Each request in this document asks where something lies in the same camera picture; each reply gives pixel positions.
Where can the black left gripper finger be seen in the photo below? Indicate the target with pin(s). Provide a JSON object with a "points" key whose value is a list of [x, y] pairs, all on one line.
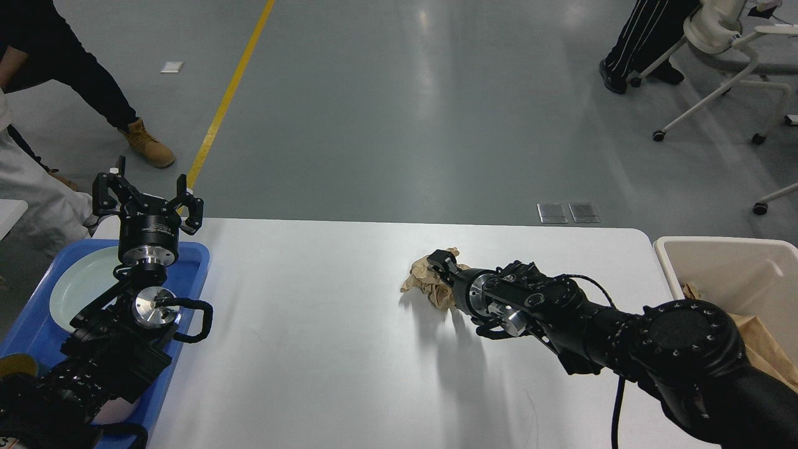
{"points": [[185, 207], [113, 194]]}

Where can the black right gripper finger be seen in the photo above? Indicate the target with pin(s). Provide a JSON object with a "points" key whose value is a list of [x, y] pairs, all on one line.
{"points": [[444, 264]]}

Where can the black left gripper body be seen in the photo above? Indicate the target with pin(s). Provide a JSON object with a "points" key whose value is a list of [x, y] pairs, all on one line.
{"points": [[149, 238]]}

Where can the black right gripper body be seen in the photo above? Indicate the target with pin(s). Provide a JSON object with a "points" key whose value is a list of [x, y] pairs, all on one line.
{"points": [[468, 286]]}

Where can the brown paper ball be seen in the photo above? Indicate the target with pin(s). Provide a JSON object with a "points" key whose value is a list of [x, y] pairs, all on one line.
{"points": [[430, 283]]}

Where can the green plate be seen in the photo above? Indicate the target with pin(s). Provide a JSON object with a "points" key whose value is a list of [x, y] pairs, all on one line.
{"points": [[82, 282]]}

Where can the pink mug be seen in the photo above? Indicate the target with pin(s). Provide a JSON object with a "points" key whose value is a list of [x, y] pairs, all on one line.
{"points": [[115, 411]]}

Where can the grey mug yellow inside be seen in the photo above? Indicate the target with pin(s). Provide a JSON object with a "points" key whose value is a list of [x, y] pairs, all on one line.
{"points": [[14, 364]]}

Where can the large brown paper sheet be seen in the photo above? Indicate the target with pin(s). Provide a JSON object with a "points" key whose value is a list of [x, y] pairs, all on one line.
{"points": [[764, 352]]}

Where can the small brown paper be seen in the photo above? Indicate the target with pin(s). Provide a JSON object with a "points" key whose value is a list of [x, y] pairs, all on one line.
{"points": [[690, 291]]}

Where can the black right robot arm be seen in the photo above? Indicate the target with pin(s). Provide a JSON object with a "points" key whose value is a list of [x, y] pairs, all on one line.
{"points": [[688, 355]]}

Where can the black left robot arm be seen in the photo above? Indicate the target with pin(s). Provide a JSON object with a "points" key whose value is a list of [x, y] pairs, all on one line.
{"points": [[117, 348]]}

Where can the person in grey trousers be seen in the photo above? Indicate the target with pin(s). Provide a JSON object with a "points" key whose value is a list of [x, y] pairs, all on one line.
{"points": [[56, 216]]}

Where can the floor socket plates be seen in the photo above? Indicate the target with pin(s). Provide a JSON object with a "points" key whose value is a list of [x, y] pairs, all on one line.
{"points": [[564, 213]]}

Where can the person in black clothes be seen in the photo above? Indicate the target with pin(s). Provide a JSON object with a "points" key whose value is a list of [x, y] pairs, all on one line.
{"points": [[38, 45]]}

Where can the beige waste bin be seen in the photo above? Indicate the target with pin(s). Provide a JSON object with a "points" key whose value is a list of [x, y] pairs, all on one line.
{"points": [[744, 276]]}

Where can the person in striped black trousers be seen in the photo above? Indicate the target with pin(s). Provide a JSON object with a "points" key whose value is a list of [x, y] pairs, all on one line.
{"points": [[652, 29]]}

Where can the white office chair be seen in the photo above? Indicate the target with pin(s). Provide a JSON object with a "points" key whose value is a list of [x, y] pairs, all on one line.
{"points": [[726, 39]]}

